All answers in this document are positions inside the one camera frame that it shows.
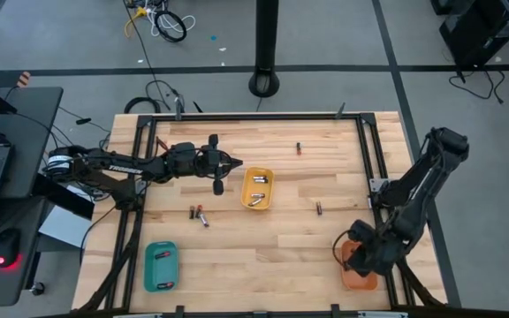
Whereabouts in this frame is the teal plastic tray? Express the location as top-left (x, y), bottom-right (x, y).
top-left (143, 240), bottom-right (179, 293)

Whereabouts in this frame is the white floor cable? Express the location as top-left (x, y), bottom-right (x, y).
top-left (147, 3), bottom-right (197, 39)

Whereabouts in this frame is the black desk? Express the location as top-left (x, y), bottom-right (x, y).
top-left (0, 86), bottom-right (65, 308)

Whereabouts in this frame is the white box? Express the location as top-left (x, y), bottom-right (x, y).
top-left (37, 205), bottom-right (95, 249)

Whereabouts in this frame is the black camera stand pole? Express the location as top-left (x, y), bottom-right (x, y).
top-left (248, 0), bottom-right (281, 99)

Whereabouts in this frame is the coiled black cable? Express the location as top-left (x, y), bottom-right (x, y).
top-left (154, 9), bottom-right (188, 44)

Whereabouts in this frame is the thick black cable arc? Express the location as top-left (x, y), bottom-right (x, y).
top-left (124, 95), bottom-right (163, 115)

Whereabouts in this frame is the black floor cable with plug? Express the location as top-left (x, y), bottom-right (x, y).
top-left (448, 70), bottom-right (505, 106)

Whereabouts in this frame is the yellow floor cable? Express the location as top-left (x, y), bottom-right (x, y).
top-left (124, 6), bottom-right (149, 37)

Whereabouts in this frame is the yellow plastic tray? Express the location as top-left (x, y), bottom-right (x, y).
top-left (239, 166), bottom-right (276, 212)

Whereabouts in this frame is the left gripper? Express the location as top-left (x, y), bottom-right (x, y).
top-left (196, 133), bottom-right (244, 178)

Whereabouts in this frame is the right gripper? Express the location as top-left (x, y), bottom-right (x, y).
top-left (346, 219), bottom-right (399, 277)

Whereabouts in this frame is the black equipment rack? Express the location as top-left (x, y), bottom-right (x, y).
top-left (438, 0), bottom-right (509, 70)

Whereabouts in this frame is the orange plastic tray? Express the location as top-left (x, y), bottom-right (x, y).
top-left (340, 240), bottom-right (379, 292)

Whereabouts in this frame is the black computer mouse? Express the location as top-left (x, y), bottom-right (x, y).
top-left (0, 227), bottom-right (22, 270)

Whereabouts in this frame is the black aluminium table frame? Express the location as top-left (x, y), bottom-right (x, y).
top-left (72, 112), bottom-right (450, 318)

